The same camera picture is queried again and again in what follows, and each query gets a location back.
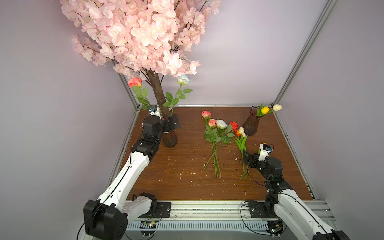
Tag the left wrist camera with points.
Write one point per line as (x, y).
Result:
(154, 111)

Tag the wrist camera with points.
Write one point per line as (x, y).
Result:
(154, 111)
(265, 151)

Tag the white rose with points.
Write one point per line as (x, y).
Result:
(225, 134)
(173, 100)

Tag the pink rose far left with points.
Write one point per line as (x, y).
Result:
(206, 114)

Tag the right controller board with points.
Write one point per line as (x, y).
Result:
(275, 228)

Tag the aluminium front rail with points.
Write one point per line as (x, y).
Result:
(223, 210)

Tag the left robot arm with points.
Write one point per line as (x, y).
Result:
(107, 217)

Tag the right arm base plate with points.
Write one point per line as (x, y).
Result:
(258, 210)

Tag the dark glass vase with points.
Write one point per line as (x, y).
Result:
(170, 139)
(250, 126)

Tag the pink cherry blossom tree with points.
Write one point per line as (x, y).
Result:
(144, 39)

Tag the pink orange rose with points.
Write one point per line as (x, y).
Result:
(141, 93)

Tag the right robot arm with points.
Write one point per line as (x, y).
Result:
(284, 203)

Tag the dark glass vase left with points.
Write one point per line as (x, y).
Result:
(170, 139)

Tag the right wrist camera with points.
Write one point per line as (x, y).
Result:
(265, 151)

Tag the white tulip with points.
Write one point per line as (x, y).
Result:
(275, 108)

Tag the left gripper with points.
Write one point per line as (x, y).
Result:
(171, 125)

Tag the pink rose middle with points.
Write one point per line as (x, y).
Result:
(215, 154)

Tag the left controller board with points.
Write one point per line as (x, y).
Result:
(148, 229)

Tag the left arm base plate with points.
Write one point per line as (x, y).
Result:
(159, 209)

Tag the controller board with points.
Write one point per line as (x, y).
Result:
(275, 228)
(148, 229)

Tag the red rose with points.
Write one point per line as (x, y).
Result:
(235, 126)

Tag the dark glass vase right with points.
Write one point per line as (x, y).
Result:
(250, 126)

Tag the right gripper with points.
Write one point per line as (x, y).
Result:
(252, 160)

